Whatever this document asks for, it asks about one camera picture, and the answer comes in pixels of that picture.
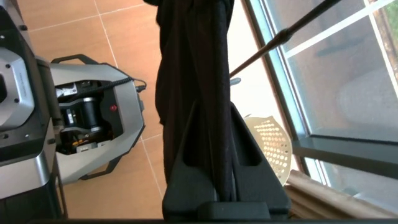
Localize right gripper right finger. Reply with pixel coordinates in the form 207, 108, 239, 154
230, 101, 292, 218

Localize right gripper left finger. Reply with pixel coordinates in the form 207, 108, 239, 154
162, 101, 219, 218

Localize thin black shorts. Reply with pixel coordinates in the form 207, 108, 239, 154
142, 0, 236, 202

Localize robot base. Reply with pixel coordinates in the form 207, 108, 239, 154
0, 0, 147, 220

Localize white laundry basket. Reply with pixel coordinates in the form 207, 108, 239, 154
244, 115, 294, 187

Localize black clothes rack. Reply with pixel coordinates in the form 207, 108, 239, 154
229, 0, 343, 87

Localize beige curtain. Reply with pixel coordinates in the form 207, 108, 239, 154
284, 169, 398, 219

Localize window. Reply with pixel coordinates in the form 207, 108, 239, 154
241, 0, 398, 215

